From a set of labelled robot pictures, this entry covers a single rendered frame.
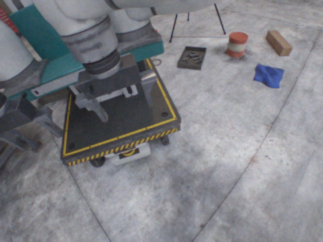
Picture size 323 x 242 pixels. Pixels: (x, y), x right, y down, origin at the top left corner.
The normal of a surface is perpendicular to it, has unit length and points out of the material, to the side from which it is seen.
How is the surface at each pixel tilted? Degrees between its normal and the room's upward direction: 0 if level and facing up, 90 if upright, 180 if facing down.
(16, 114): 90
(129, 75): 90
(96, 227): 0
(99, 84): 90
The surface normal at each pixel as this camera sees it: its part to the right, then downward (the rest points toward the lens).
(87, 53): 0.26, 0.74
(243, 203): -0.18, -0.59
